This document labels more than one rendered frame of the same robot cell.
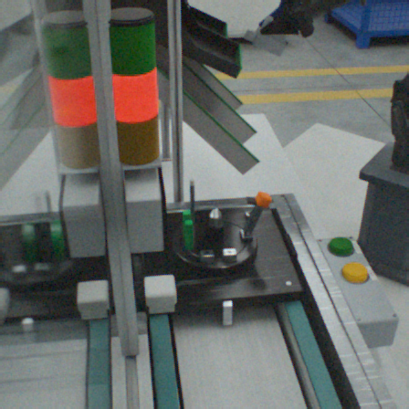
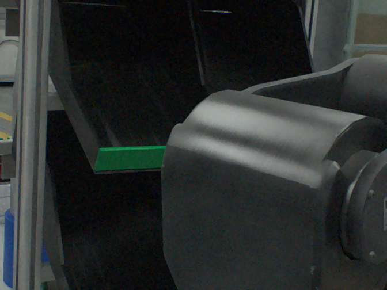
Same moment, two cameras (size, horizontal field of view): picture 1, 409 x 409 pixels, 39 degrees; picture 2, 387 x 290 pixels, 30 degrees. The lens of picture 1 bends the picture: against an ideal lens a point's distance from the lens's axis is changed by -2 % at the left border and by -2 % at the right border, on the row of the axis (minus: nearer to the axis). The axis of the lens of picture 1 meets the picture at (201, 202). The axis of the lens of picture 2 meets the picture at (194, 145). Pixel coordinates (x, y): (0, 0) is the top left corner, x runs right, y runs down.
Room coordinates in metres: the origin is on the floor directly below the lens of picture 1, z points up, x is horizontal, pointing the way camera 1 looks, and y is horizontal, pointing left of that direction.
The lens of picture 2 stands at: (0.76, -0.57, 1.49)
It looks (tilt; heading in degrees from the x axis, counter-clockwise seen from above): 12 degrees down; 59
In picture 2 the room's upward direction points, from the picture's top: 5 degrees clockwise
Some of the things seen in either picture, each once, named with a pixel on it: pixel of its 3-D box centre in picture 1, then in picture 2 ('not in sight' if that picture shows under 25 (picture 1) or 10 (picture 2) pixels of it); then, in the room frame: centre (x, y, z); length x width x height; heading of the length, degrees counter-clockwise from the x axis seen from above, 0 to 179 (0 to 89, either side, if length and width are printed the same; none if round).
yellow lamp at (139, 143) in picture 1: (135, 134); not in sight; (0.57, 0.07, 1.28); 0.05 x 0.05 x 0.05
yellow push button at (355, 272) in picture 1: (354, 274); not in sight; (0.71, -0.25, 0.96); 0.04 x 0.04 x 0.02
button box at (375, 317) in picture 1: (351, 288); not in sight; (0.71, -0.25, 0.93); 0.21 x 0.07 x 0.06; 8
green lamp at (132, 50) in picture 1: (130, 44); not in sight; (0.57, 0.07, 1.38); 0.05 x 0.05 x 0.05
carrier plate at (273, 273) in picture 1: (214, 254); not in sight; (0.77, -0.02, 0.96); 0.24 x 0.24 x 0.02; 8
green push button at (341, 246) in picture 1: (340, 247); not in sight; (0.78, -0.24, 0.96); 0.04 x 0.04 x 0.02
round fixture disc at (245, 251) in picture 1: (214, 245); not in sight; (0.77, -0.02, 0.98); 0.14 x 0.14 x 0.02
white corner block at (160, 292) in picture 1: (160, 294); not in sight; (0.66, 0.06, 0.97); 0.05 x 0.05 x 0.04; 8
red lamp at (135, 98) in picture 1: (132, 90); not in sight; (0.57, 0.07, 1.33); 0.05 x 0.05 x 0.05
